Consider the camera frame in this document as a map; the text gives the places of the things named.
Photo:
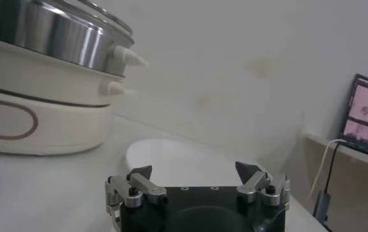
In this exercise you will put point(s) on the round glass pot lid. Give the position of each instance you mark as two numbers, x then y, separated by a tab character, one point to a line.
114	17

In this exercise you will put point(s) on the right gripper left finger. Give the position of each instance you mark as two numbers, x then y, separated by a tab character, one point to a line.
142	186

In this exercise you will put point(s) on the round white plate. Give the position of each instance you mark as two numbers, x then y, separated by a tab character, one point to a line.
171	157

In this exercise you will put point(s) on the cream electric cooking pot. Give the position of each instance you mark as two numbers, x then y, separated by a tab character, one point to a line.
60	126

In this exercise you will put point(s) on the grey laptop with image windows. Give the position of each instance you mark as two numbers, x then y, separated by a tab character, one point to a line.
366	116

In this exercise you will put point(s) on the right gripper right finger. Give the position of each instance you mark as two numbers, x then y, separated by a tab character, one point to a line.
256	186

